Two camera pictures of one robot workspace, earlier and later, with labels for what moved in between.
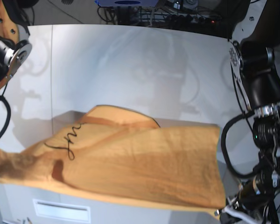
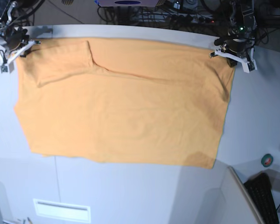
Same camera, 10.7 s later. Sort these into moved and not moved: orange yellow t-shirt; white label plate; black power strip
Moved: orange yellow t-shirt
Not moved: black power strip; white label plate
